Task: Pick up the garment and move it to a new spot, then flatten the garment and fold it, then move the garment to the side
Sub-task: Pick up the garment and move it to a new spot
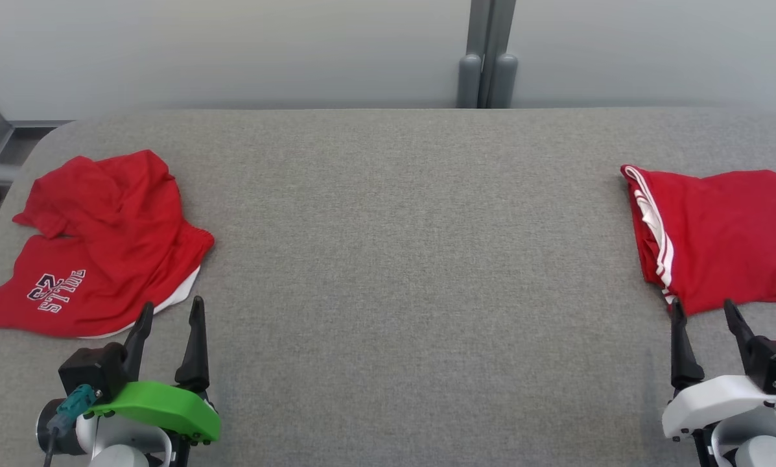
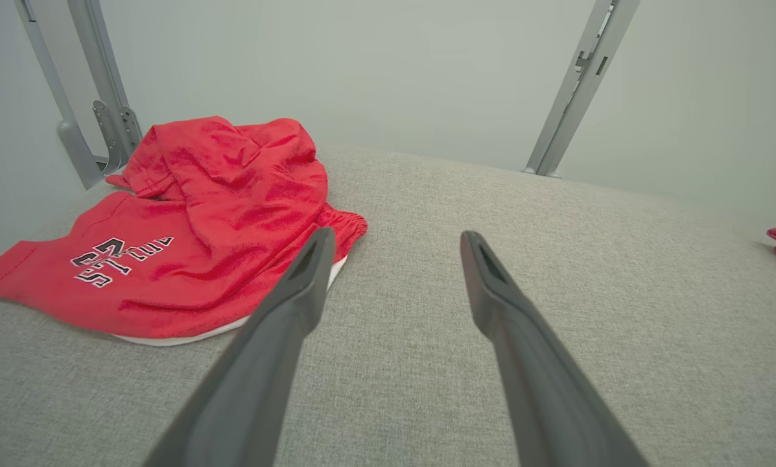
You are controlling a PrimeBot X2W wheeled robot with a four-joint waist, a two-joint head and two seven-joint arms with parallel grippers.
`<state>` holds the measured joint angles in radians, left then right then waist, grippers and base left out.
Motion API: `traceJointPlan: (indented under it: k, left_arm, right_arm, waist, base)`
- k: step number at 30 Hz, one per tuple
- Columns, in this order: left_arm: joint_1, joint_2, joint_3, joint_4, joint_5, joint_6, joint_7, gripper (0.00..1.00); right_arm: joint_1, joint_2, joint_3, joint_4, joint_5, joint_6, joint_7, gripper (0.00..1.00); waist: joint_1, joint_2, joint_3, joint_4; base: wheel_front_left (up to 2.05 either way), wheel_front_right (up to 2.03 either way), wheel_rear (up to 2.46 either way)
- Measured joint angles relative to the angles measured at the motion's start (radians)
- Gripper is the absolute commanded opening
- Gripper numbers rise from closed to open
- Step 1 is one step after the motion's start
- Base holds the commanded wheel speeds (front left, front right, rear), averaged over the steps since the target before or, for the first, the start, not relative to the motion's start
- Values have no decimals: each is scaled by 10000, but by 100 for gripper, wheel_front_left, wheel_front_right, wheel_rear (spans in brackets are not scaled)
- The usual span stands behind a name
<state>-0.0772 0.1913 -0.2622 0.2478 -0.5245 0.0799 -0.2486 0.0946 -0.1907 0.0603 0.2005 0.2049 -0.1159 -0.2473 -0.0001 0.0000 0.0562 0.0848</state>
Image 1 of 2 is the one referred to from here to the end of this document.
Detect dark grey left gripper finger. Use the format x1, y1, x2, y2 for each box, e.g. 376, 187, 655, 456
174, 296, 211, 394
122, 301, 156, 385

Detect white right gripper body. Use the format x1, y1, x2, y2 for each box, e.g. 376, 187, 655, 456
661, 374, 776, 442

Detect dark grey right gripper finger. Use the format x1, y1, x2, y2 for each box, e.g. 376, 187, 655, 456
670, 298, 706, 391
723, 298, 758, 378

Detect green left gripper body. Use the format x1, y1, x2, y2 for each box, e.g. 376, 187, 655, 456
84, 380, 222, 446

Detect red Bulls jersey white sleeves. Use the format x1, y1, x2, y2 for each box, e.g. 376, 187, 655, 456
620, 164, 776, 317

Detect red Bulls shorts white hem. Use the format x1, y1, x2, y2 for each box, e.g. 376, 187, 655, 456
0, 149, 215, 339

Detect teal left camera connector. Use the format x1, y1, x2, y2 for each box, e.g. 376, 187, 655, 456
45, 384, 97, 435

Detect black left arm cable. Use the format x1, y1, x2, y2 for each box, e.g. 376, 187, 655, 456
41, 428, 61, 467

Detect grey metal partition post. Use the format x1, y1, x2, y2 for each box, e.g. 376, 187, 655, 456
456, 0, 519, 110

